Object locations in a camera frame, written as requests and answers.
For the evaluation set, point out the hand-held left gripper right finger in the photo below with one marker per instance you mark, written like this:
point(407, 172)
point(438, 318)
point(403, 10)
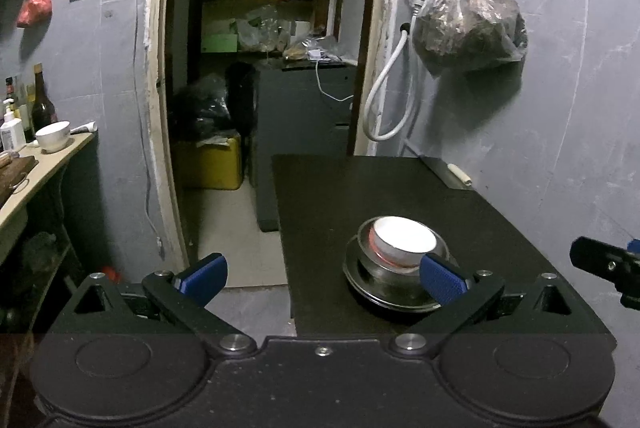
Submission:
point(442, 280)

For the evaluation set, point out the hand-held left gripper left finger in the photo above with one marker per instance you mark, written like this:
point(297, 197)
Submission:
point(202, 280)

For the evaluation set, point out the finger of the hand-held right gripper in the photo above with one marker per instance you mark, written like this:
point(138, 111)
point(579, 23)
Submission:
point(634, 246)
point(595, 260)

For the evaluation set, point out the large steel plate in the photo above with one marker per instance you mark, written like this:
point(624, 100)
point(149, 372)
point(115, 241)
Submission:
point(395, 305)

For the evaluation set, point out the steel bowl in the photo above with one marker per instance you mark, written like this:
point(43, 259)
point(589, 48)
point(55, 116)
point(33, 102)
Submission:
point(385, 275)

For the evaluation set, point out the red round object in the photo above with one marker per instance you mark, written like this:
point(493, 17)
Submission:
point(111, 274)

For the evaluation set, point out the cream rolled cloth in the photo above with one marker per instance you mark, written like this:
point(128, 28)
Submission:
point(461, 175)

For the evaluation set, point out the steel cleaver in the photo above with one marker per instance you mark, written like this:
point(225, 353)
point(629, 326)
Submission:
point(440, 168)

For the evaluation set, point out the grey cabinet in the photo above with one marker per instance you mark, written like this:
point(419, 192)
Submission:
point(300, 128)

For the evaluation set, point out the beige counter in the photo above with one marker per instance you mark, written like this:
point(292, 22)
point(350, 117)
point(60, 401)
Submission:
point(55, 163)

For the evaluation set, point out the white squeeze tube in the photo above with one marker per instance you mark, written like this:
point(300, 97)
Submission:
point(84, 127)

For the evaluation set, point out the white bowl with foot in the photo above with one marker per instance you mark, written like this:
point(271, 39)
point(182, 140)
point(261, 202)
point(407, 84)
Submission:
point(54, 137)

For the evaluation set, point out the dark glass bottle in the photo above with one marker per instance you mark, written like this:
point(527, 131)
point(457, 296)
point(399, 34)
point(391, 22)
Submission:
point(42, 108)

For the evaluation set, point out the green box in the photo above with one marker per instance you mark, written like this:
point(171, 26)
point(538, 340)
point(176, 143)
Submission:
point(220, 43)

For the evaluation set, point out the white pump bottle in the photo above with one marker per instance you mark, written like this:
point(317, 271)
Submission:
point(12, 133)

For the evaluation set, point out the white charger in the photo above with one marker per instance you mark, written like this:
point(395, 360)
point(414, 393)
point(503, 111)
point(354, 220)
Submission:
point(316, 55)

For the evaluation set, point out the crumpled clear plastic bag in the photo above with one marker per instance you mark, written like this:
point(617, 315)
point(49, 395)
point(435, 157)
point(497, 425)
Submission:
point(262, 30)

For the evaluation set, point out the clear bag of dried goods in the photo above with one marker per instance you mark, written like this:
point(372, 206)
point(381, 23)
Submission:
point(470, 23)

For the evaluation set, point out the small sauce bottle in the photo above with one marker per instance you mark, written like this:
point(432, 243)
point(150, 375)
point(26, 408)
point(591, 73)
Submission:
point(10, 93)

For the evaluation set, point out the worn door frame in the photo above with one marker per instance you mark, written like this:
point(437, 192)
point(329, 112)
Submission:
point(155, 58)

